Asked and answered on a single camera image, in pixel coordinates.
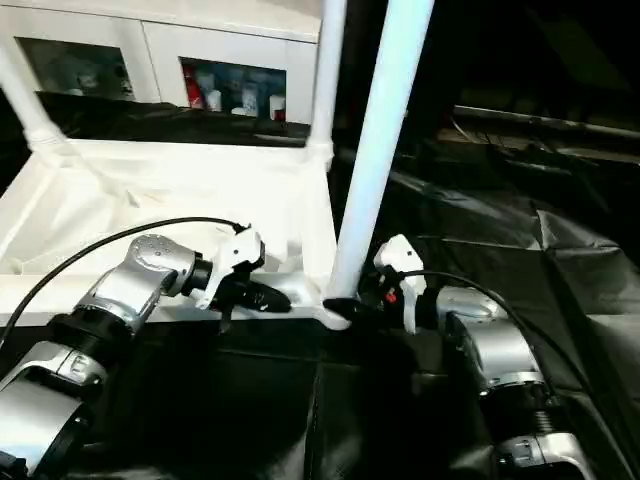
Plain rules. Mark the white plastic table top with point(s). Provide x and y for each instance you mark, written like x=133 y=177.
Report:
x=150 y=175

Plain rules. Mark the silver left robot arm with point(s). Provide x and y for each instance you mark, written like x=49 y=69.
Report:
x=145 y=270

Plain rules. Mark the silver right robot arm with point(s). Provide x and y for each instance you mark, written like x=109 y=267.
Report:
x=500 y=345

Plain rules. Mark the black mat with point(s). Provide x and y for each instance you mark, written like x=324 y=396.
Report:
x=500 y=300

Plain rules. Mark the red bottle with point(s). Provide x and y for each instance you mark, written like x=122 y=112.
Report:
x=192 y=90

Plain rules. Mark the dark metal pole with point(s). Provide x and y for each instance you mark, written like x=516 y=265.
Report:
x=550 y=122

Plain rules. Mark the white glass-door cabinet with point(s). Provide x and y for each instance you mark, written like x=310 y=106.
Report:
x=150 y=20

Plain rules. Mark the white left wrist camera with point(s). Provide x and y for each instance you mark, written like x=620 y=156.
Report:
x=245 y=247

